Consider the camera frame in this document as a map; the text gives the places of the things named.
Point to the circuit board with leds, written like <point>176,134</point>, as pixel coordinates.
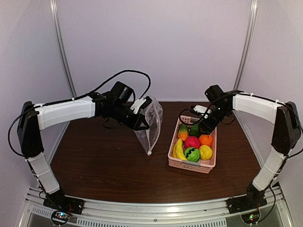
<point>60,217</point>
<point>250,218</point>

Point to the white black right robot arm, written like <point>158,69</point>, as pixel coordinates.
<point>284,117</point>

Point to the left aluminium corner post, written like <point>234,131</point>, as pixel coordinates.
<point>62,51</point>

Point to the right aluminium corner post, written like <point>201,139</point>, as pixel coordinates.
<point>252,17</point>

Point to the aluminium front rail frame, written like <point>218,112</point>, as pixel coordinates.
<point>210,213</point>

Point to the yellow toy banana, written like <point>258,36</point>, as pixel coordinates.
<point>178,150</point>

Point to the red toy apple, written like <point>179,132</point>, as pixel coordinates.
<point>192,141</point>

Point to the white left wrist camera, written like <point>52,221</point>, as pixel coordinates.
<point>139,104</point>

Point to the orange green toy carrot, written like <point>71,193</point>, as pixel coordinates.
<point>183,132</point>

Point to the clear zip top bag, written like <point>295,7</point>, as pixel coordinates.
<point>154,117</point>

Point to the yellow toy lemon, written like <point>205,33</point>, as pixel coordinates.
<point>205,152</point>

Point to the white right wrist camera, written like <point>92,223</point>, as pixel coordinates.
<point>198,109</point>

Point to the right circuit board with leds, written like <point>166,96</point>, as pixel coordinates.
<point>250,218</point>

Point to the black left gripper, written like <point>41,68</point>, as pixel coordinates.
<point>135,125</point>

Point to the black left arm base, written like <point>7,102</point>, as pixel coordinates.
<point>64,205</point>

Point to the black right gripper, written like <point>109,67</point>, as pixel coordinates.
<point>208,127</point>

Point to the green toy bell pepper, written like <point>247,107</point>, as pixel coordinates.
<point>195,131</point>

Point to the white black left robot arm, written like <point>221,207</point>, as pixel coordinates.
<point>35,118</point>

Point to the aluminium corner post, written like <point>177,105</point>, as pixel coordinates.
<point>62,51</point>
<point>252,17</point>

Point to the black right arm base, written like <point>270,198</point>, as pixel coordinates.
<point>246,203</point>

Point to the orange toy tangerine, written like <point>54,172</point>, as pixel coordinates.
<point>206,140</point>

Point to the left circuit board with leds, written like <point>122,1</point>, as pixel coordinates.
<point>60,217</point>

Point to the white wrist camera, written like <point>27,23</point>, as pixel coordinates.
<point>198,109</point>
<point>139,104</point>

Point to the green black toy watermelon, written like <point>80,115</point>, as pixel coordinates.
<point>192,154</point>

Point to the pink perforated plastic basket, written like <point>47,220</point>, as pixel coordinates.
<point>202,166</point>

